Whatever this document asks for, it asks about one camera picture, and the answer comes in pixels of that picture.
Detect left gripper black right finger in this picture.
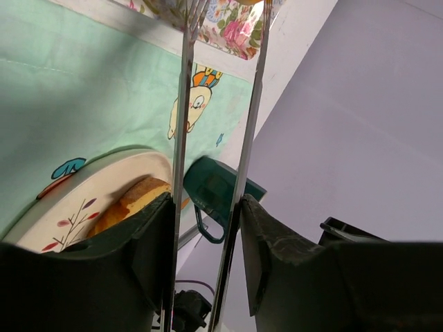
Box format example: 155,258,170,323
240,195,442,331

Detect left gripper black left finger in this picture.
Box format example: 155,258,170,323
1,194,173,331

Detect brown bread slice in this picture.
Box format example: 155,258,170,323
87,176,171,238

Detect silver metal tongs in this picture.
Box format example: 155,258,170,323
161,1,273,331

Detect pink white ceramic plate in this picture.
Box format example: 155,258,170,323
3,149,172,253

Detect dark green mug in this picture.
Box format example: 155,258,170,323
182,155,268,245

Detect green cartoon placemat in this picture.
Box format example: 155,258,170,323
0,0,255,238

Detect floral rectangular tray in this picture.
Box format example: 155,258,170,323
110,0,288,62

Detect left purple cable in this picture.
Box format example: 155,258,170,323
174,279,215,298

